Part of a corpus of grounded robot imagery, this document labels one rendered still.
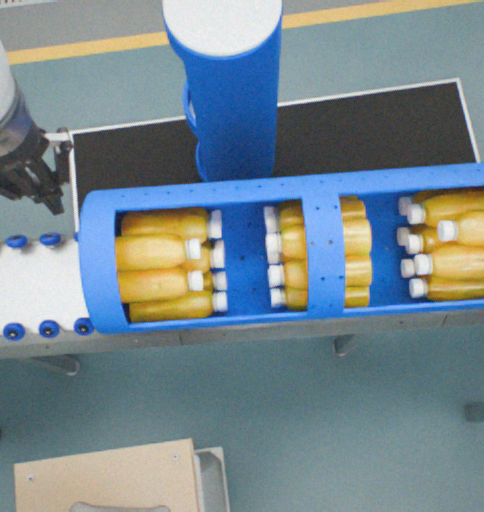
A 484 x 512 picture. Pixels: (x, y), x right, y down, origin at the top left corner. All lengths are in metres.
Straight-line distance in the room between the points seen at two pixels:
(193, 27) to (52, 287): 0.68
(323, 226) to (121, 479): 0.59
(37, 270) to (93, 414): 0.98
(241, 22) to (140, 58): 1.28
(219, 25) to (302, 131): 0.94
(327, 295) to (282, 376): 1.17
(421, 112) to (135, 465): 1.75
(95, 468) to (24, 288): 0.46
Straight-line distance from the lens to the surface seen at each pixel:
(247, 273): 1.36
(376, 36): 2.82
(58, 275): 1.46
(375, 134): 2.42
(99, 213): 1.16
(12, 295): 1.49
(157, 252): 1.16
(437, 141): 2.46
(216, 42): 1.51
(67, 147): 0.74
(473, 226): 1.22
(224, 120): 1.75
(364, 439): 2.31
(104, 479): 1.24
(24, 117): 0.65
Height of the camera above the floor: 2.28
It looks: 75 degrees down
